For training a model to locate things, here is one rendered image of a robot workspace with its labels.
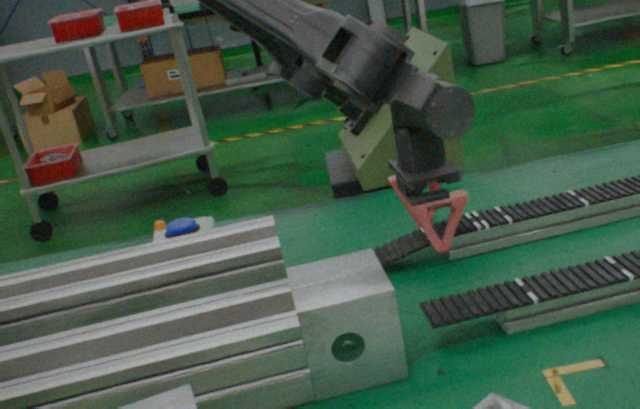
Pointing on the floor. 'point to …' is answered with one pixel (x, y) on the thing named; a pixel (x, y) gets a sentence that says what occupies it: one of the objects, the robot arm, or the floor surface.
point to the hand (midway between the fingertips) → (432, 233)
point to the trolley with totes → (96, 159)
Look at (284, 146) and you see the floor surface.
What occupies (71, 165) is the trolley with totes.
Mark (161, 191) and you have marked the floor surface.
